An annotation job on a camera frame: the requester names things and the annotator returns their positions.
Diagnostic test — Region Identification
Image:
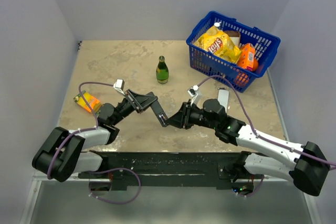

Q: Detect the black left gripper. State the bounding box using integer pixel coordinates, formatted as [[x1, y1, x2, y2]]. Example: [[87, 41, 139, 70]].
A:
[[112, 89, 158, 126]]

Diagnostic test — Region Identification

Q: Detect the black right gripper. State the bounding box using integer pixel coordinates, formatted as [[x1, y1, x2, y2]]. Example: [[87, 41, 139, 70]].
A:
[[166, 102, 218, 130]]

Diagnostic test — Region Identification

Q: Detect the black remote control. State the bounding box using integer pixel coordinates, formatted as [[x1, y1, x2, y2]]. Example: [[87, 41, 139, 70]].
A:
[[150, 100, 168, 127]]

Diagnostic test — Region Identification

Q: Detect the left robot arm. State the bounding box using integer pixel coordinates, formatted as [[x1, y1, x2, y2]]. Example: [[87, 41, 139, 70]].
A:
[[32, 90, 166, 182]]

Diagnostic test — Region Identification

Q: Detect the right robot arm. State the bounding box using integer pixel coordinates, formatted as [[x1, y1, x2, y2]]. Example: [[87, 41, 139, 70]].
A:
[[166, 99, 331, 196]]

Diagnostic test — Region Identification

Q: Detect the green glass bottle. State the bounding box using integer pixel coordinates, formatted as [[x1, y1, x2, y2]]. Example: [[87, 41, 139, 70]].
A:
[[156, 56, 169, 84]]

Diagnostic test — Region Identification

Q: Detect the white rectangular box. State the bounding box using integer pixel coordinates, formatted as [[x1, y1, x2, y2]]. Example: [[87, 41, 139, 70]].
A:
[[217, 88, 229, 111]]

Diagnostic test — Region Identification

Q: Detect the orange fruit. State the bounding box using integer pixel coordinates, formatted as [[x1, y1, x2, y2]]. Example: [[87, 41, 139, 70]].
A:
[[234, 72, 249, 88]]

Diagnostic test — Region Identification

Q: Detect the blue plastic shopping basket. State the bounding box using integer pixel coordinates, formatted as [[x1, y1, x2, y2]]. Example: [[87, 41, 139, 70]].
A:
[[186, 11, 281, 92]]

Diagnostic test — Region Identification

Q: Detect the yellow chips bag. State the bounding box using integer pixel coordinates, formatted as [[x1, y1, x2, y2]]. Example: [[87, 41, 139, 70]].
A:
[[194, 25, 241, 63]]

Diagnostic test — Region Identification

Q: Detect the orange juice carton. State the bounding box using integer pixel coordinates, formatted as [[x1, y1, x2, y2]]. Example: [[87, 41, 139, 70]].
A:
[[237, 43, 255, 71]]

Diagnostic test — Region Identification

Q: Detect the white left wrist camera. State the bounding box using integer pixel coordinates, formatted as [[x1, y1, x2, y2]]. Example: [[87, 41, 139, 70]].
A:
[[113, 79, 125, 96]]

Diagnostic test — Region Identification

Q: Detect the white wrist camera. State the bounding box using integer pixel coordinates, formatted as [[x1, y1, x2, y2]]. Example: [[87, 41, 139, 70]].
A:
[[187, 85, 203, 105], [113, 79, 125, 96]]

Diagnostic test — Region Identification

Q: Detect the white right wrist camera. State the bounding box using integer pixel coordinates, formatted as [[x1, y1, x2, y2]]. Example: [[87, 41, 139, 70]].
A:
[[187, 85, 203, 105]]

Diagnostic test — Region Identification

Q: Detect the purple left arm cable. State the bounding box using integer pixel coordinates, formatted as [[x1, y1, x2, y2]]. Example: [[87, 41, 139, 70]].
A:
[[47, 81, 115, 180]]

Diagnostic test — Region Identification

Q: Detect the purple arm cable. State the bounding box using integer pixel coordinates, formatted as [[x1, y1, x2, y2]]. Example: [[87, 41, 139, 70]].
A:
[[197, 75, 336, 168], [47, 81, 115, 180]]

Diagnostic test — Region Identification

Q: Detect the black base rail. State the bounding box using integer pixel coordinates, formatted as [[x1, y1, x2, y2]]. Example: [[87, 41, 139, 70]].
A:
[[79, 151, 252, 190]]

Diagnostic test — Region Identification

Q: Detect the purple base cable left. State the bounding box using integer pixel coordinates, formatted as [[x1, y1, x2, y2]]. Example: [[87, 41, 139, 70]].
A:
[[88, 167, 142, 206]]

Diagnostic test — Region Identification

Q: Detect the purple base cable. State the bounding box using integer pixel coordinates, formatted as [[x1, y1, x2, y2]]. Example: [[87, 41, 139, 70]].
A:
[[236, 173, 265, 198], [88, 167, 142, 206]]

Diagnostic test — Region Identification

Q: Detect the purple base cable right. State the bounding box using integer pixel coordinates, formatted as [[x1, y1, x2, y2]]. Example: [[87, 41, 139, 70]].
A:
[[236, 173, 265, 198]]

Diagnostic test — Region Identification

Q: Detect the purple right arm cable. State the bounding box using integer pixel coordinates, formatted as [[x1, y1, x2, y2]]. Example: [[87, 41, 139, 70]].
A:
[[197, 75, 336, 168]]

